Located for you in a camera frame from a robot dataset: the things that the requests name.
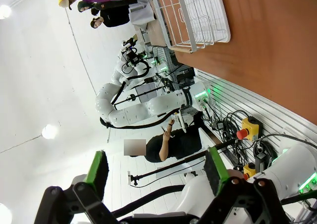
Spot white ribbed drip tray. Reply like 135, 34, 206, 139
193, 0, 231, 52

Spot grey perforated control cabinet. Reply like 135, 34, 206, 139
151, 45, 179, 72

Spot person's right forearm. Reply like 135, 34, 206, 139
158, 132, 173, 162

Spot yellow emergency stop red button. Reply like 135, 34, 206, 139
241, 162, 257, 180
236, 116, 263, 142

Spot bystander in black shirt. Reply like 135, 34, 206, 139
77, 0, 139, 13
90, 8, 132, 29

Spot black power adapter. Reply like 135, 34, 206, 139
254, 144, 267, 171

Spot person in black t-shirt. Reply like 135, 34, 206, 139
123, 128, 211, 164

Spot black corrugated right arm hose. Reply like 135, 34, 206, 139
110, 184, 185, 217

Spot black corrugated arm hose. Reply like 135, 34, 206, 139
110, 184, 185, 217
99, 60, 179, 130

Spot person's right hand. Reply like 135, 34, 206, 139
166, 118, 175, 136

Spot black camera stand pole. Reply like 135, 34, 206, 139
115, 86, 164, 106
126, 139, 236, 188

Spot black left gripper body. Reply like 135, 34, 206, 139
122, 49, 143, 67

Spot white slotted mounting plate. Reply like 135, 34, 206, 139
194, 69, 317, 165

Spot black cable bundle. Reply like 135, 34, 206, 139
202, 110, 251, 167

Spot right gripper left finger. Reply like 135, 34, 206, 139
33, 150, 119, 224

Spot round white ceiling lamp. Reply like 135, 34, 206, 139
0, 4, 12, 20
41, 124, 59, 140
0, 203, 12, 224

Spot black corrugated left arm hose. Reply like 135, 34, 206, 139
99, 60, 179, 130

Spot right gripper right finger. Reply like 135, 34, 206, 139
198, 146, 290, 224

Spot white wire basket wooden handles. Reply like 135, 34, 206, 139
151, 0, 231, 54

